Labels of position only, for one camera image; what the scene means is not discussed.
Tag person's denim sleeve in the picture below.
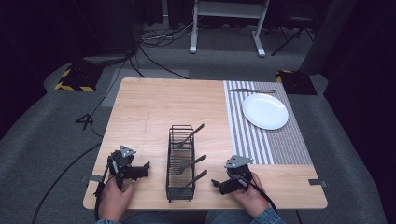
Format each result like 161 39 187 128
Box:
250 206 287 224
93 218 123 224

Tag person's left hand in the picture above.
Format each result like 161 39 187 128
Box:
98 174 136 222

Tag person's left denim sleeve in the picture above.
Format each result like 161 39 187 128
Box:
93 218 123 224

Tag person's right hand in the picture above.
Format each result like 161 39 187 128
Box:
229 172 271 219

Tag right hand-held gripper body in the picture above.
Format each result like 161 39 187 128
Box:
221 154 255 196

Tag yellow-black striped stand base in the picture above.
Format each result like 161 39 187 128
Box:
53 63 105 93
275 69 318 96

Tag black-handled fork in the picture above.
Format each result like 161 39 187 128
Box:
183 169 208 189
170 154 208 175
173 122 206 150

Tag grey striped placemat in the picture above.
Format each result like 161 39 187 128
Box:
222 79 314 166

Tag person's jeans legs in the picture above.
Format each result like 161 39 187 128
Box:
120 209 260 224

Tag black wire cutlery rack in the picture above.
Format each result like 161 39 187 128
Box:
165 124 196 203

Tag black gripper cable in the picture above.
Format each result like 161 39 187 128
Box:
93 162 112 222
239 176 278 215

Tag white round plate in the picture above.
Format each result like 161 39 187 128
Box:
241 92 290 131

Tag dark utensil on placemat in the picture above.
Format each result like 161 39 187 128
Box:
229 88 276 94

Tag black floor cable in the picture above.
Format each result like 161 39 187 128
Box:
30 46 141 224

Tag person's right denim sleeve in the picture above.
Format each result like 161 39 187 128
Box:
250 206 287 224

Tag black tripod stand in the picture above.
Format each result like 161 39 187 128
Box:
270 13 316 57

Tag bundle of floor cables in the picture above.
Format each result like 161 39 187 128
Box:
129 15 204 80

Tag black tape cross mark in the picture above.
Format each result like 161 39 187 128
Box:
74 113 95 132

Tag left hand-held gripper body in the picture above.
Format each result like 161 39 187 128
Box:
106 145 142 190

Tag white desk frame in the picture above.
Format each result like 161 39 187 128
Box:
189 0 271 58

